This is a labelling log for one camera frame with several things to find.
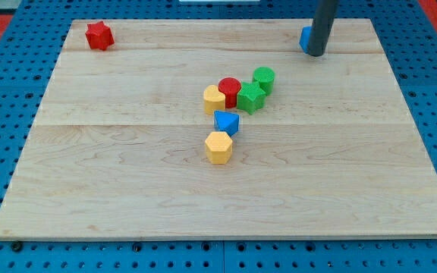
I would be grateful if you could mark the red star block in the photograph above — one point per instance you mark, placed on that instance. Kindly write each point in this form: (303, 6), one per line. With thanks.
(99, 36)

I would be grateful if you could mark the blue triangle block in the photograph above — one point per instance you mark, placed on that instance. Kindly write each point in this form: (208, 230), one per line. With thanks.
(226, 122)

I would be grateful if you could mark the green cylinder block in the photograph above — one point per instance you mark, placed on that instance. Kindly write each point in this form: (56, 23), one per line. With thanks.
(265, 77)

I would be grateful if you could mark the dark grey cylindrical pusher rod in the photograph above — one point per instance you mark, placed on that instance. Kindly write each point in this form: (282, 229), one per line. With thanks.
(321, 27)

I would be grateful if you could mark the light wooden board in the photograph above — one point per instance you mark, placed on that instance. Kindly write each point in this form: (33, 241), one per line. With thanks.
(117, 148)

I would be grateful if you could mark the yellow hexagon block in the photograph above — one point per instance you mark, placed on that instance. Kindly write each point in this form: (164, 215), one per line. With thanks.
(219, 147)

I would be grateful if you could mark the yellow heart block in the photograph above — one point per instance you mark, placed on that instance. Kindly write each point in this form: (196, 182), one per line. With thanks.
(213, 99)

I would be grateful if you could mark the red cylinder block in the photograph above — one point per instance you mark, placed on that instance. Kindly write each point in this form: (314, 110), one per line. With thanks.
(230, 87)

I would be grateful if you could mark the blue cube block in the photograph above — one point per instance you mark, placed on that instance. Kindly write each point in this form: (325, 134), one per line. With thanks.
(304, 38)

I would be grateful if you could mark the green star block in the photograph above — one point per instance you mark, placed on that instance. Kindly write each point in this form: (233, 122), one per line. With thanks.
(251, 97)

